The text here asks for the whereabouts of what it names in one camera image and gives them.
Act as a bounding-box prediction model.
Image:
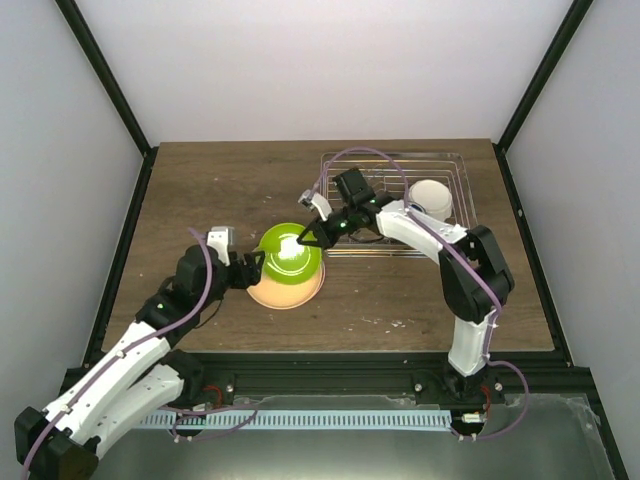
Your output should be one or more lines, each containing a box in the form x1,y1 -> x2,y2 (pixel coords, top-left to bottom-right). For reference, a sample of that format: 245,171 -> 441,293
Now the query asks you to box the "green plate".
258,222 -> 322,285

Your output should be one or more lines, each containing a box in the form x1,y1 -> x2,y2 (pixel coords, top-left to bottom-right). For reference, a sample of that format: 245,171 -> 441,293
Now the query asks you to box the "yellow plate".
247,274 -> 305,310

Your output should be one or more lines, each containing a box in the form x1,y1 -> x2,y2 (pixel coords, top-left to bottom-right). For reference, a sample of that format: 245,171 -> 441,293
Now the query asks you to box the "metal wire dish rack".
319,151 -> 476,260

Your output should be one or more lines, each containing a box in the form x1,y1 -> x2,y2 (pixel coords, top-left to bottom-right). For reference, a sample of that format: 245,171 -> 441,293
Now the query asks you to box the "white scalloped bowl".
409,179 -> 453,221

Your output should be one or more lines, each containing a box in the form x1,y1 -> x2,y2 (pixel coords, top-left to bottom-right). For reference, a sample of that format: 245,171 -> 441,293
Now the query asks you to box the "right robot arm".
298,168 -> 515,403

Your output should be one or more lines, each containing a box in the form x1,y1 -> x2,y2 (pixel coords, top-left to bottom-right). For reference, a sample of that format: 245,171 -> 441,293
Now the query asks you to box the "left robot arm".
14,245 -> 265,479

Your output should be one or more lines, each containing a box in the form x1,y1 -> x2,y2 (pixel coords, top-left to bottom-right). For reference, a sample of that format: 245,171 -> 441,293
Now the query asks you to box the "pink plate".
300,262 -> 326,303

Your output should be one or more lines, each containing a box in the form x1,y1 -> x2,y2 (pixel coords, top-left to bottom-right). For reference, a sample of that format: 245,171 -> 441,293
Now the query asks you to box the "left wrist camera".
206,226 -> 235,266

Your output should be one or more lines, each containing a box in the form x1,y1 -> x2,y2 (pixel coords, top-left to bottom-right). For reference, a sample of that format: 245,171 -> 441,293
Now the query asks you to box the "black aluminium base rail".
64,352 -> 591,406

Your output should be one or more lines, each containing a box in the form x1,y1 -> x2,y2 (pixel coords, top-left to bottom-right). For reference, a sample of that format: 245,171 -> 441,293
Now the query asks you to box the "light blue slotted cable duct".
136,410 -> 452,432

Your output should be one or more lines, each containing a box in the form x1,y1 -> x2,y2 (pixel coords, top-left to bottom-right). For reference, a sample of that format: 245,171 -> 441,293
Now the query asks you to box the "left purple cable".
19,227 -> 216,480

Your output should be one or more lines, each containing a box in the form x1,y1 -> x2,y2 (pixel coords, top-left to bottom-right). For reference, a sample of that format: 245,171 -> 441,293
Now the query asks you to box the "left black frame post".
53,0 -> 153,156

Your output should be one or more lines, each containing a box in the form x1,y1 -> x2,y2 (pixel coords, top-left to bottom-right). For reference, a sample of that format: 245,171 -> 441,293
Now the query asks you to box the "black frame post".
497,0 -> 596,151
53,0 -> 153,156

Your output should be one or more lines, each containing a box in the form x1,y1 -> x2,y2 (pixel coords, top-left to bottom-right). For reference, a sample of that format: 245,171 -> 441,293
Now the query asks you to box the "right black frame post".
497,0 -> 596,151

